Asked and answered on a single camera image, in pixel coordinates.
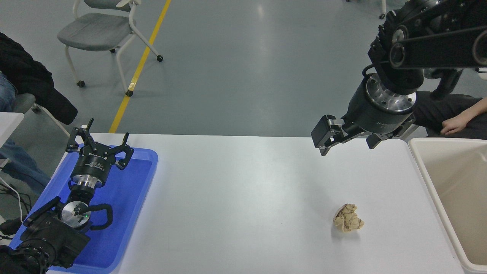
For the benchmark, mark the grey chair with white frame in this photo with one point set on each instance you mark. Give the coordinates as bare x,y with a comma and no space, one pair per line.
95,32
382,9

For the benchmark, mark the person's forearm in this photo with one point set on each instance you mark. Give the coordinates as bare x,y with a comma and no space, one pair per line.
477,110

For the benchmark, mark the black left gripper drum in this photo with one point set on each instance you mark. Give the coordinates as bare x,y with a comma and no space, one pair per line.
93,163

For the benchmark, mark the person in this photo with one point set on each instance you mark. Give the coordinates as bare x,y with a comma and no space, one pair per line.
26,76
430,110

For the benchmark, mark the person's hand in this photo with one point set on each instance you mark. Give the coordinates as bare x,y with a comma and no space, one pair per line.
456,123

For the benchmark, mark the large pale bin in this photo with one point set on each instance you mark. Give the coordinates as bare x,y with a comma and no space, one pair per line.
456,182

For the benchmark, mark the grey office chair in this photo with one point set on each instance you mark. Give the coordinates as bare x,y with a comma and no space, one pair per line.
24,102

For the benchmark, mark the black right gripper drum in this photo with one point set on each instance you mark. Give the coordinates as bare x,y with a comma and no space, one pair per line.
365,114

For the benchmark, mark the blue plastic tray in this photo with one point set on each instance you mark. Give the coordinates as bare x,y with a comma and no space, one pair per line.
121,205

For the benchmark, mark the small white table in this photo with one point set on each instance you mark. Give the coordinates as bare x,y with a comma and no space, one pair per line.
9,125

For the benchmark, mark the tan paper ball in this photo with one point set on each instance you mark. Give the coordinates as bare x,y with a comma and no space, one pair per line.
348,219

